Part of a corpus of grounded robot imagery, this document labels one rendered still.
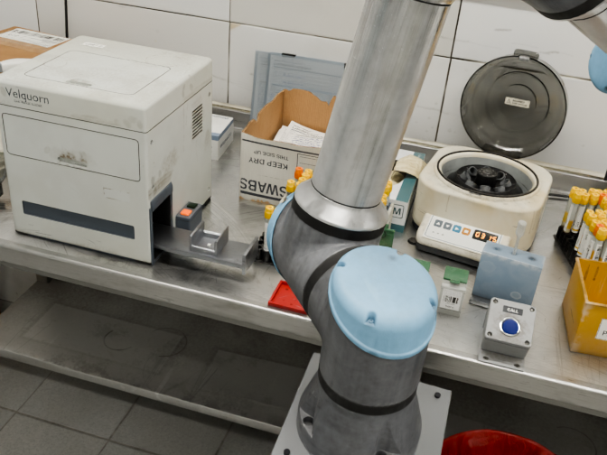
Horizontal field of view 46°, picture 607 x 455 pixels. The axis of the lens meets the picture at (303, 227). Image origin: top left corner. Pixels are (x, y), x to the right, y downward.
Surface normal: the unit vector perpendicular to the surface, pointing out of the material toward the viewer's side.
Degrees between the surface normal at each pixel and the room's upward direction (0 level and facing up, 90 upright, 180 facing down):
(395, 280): 11
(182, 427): 0
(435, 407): 3
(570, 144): 90
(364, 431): 75
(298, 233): 81
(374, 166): 92
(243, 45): 90
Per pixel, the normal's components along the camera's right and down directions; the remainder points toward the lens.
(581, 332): -0.20, 0.50
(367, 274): 0.15, -0.74
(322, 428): -0.67, 0.07
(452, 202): -0.43, 0.44
